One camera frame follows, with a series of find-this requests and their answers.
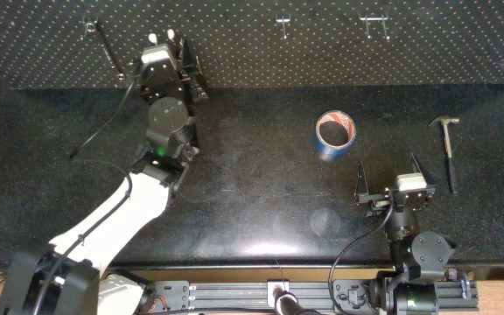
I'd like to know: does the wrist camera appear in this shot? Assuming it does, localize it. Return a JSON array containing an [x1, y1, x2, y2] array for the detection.
[[140, 43, 178, 67], [395, 172, 428, 193]]

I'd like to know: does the black cable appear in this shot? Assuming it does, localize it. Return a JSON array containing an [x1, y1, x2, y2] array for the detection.
[[326, 203, 396, 314], [68, 63, 144, 200]]

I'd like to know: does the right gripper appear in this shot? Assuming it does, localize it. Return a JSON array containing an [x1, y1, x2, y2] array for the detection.
[[353, 152, 438, 217]]

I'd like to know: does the black pegboard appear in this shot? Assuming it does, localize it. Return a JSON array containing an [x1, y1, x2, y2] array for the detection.
[[0, 0, 504, 91]]

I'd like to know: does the hammer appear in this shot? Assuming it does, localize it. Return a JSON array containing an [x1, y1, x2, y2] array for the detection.
[[428, 115, 461, 196]]

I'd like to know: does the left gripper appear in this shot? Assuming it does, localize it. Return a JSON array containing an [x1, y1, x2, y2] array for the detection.
[[139, 36, 210, 105]]

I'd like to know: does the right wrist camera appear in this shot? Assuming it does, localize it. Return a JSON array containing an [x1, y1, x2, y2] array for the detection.
[[395, 172, 428, 193]]

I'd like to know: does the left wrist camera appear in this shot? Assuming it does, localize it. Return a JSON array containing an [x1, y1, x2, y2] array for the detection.
[[140, 43, 178, 67]]

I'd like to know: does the wrench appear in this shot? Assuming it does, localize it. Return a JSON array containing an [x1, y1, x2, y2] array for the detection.
[[83, 17, 128, 81]]

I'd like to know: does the mounting rail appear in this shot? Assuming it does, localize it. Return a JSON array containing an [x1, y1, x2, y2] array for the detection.
[[146, 278, 480, 315]]

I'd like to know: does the roll of blue tape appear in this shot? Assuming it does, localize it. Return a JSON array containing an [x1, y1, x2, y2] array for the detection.
[[313, 109, 358, 158]]

